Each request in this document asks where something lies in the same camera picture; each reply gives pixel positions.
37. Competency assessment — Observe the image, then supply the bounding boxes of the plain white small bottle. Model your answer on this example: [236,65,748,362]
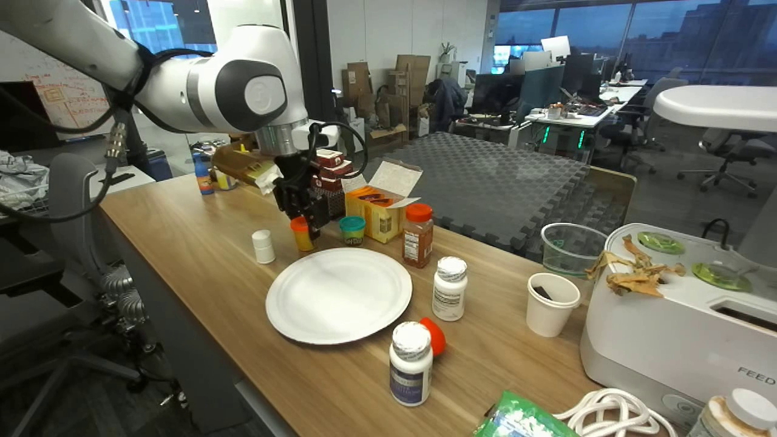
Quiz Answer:
[251,229,277,267]

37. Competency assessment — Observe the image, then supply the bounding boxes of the black stand pole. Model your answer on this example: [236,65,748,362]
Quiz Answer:
[120,120,161,178]

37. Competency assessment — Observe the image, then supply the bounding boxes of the black computer monitor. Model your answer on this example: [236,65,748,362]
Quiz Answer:
[471,65,569,120]

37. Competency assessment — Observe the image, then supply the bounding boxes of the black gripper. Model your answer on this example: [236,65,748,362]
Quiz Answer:
[273,153,336,239]

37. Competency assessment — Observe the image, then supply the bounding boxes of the white backed monitor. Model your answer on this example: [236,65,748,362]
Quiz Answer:
[539,34,573,63]

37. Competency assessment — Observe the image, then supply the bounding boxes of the grey foam floor mat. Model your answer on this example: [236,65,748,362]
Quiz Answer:
[379,131,638,262]

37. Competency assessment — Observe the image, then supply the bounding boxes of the white paper plate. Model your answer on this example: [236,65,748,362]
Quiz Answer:
[263,245,416,347]

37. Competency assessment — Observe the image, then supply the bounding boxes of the white cable coil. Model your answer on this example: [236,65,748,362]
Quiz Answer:
[555,386,677,437]

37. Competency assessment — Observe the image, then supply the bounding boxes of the white pill bottle pale label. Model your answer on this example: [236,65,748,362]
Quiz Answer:
[431,256,471,325]

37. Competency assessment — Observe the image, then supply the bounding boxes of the white plastic appliance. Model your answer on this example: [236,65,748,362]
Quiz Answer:
[578,222,777,422]

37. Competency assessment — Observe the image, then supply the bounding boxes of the black grey office chair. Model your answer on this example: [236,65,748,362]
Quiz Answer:
[0,153,177,437]

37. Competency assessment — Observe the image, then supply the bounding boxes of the green packet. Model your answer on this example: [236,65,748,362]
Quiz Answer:
[471,392,578,437]

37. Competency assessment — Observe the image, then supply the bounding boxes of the white pill bottle blue label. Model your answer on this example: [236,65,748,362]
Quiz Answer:
[387,320,434,408]

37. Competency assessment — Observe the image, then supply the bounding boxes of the small glass jar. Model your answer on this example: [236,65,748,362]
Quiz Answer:
[212,166,239,195]

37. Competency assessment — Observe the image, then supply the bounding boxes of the clear plastic cup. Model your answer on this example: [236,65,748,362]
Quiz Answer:
[539,222,610,283]

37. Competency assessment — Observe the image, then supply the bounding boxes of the white side shelf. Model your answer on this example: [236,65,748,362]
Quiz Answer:
[87,166,155,201]

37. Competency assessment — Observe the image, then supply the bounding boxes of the yellow open cardboard box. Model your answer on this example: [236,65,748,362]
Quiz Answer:
[345,158,425,245]

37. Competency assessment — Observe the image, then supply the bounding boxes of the yellow tub orange lid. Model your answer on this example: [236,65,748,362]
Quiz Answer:
[290,214,317,261]

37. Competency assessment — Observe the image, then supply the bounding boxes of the dark office chair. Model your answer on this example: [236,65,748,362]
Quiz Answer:
[697,130,777,199]

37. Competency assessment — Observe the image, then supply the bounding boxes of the spice jar orange lid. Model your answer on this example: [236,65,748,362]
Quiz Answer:
[402,201,438,271]

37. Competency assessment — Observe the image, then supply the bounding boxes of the small brown cardboard box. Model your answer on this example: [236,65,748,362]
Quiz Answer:
[340,62,376,120]

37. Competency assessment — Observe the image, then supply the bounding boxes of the tan bottle white lid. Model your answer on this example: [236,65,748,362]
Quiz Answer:
[688,386,777,437]

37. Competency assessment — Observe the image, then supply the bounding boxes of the crumpled grey cloth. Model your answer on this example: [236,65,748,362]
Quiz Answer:
[0,149,53,214]

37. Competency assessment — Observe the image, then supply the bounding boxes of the white paper cup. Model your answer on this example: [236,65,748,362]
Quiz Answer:
[524,271,584,341]

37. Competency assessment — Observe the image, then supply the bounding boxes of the large brown cardboard box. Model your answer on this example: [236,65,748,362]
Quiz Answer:
[393,55,432,113]

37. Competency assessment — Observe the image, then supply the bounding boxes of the dried brown plant scraps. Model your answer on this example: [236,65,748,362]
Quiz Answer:
[590,234,691,300]

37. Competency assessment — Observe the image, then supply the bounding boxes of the red white flat box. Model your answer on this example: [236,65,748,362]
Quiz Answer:
[313,146,349,167]
[320,172,352,195]
[318,158,355,182]

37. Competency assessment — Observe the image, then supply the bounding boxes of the white round table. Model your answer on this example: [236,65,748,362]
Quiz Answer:
[650,84,777,136]

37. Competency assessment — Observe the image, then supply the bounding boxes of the blue small container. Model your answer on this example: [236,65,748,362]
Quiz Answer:
[192,144,216,197]

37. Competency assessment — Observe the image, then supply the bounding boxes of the grey patterned box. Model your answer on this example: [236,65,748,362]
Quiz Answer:
[326,187,349,218]

